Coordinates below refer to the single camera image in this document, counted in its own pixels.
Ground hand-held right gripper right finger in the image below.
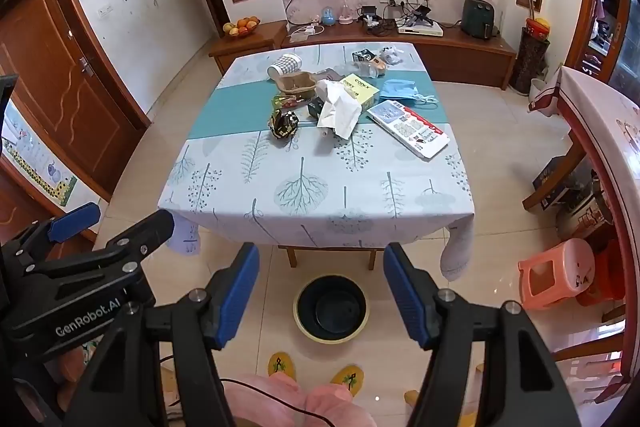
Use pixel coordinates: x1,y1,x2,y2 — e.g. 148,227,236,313
382,242,583,427

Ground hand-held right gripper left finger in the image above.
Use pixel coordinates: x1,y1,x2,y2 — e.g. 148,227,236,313
62,242,261,427

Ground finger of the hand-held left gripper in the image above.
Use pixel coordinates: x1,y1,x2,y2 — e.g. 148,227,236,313
15,208,176,299
0,202,103,269

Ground black bin with yellow rim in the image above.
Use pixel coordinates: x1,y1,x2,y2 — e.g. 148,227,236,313
292,274,372,345

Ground white red box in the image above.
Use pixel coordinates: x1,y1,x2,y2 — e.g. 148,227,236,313
366,99,449,159

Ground white tissue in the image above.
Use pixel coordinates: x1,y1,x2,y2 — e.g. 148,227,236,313
316,79,362,140

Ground blue face mask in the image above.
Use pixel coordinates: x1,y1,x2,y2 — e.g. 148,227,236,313
378,78,441,108

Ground beige woven bag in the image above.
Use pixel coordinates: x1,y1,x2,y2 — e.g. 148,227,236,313
276,71,318,100

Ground checkered paper cup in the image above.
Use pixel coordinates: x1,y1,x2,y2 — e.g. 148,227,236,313
266,53,304,80

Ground person's pink trouser legs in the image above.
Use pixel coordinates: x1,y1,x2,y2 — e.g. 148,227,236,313
220,372,381,427

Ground brown wooden door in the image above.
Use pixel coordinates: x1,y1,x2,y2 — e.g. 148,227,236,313
0,0,151,202

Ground orange plastic stool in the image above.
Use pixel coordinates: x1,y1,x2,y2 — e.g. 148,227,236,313
517,238,603,312

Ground black gold crumpled wrapper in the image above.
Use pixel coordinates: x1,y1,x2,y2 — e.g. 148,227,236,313
268,109,301,140

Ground dark printed carton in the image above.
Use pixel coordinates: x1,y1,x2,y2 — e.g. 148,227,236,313
532,155,593,210

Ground small wooden side cabinet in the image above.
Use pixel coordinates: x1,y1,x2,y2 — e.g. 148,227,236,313
207,21,289,75

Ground red plastic stool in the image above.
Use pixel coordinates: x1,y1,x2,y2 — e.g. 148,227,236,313
575,239,627,308

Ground yellow cardboard box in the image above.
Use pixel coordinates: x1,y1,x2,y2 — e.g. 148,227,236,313
339,73,381,104

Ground fruit bowl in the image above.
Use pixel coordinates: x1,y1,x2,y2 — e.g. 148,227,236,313
222,17,262,38

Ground tall dark floor vase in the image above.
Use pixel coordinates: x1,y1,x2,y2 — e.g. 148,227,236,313
509,26,551,96

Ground white set-top box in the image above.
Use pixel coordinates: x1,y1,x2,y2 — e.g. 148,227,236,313
396,21,444,38

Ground pink patterned table cover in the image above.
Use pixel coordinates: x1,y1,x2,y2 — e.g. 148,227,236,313
529,66,640,408

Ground dark green air fryer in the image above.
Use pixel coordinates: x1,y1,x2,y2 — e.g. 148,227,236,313
461,0,497,40

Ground wooden display cabinet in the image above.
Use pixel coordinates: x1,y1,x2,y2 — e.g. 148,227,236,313
565,0,640,82

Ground children's wall poster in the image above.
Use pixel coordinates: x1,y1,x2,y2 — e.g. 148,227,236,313
0,99,78,208

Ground thin black cable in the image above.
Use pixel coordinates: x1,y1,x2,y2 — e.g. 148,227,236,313
160,357,336,427

